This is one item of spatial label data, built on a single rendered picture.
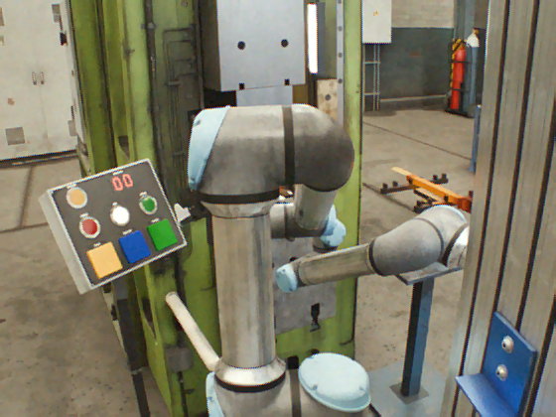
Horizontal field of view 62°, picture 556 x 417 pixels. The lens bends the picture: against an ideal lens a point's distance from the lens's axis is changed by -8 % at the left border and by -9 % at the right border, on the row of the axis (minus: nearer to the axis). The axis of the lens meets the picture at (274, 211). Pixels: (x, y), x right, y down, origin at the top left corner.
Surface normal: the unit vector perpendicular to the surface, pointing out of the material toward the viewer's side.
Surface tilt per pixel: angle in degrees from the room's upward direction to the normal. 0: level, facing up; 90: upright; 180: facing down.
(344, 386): 7
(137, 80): 90
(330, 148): 82
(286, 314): 90
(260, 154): 84
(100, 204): 60
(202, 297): 90
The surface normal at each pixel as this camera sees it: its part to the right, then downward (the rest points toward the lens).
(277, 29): 0.45, 0.31
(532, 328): -0.99, 0.08
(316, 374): 0.11, -0.93
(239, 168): 0.11, 0.18
